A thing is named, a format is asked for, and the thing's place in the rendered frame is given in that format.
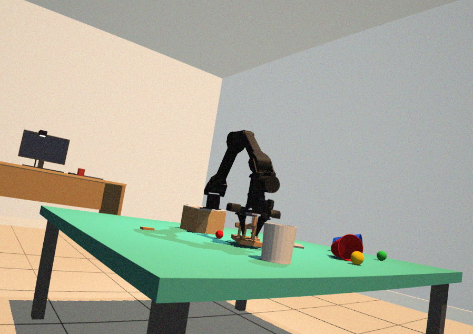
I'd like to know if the red bucket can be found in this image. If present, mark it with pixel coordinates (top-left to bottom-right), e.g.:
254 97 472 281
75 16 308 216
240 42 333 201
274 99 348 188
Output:
331 234 363 261

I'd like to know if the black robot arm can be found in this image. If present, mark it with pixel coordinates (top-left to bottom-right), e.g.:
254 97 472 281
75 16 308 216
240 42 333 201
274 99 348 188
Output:
203 130 280 213

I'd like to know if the yellow ball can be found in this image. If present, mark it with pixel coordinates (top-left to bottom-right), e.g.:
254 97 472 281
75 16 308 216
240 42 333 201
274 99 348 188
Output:
350 251 364 265

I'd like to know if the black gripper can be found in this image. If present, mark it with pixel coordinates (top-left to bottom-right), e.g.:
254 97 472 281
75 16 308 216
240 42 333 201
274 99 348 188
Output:
226 190 281 237

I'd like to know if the green ball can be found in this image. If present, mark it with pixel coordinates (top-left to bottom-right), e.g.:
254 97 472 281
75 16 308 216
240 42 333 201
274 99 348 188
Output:
377 251 387 261

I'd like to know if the tan cylinder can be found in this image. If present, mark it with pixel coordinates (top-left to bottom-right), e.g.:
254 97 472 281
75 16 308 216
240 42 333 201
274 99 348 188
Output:
261 222 297 264

